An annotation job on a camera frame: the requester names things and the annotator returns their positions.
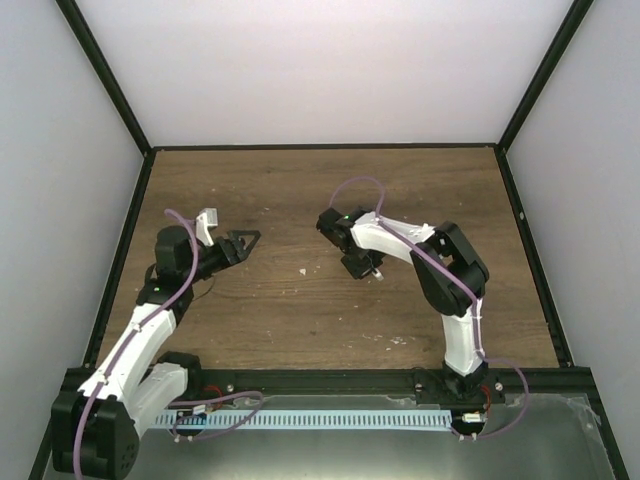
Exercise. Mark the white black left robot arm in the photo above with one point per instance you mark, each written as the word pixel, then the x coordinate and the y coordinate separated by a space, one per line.
pixel 97 426

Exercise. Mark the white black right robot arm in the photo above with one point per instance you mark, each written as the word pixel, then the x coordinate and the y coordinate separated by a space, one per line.
pixel 451 275

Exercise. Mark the metal front plate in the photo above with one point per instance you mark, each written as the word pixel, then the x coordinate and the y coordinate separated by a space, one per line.
pixel 543 436

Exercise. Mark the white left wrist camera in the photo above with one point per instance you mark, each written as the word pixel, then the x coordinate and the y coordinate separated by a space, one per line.
pixel 205 222

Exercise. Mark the light blue slotted cable duct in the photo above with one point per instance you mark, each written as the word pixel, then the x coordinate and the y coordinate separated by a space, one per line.
pixel 403 420

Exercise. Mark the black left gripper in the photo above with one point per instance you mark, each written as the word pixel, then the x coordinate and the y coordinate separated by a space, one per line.
pixel 238 243

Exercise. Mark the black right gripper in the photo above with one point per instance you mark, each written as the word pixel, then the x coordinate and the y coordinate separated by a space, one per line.
pixel 357 272

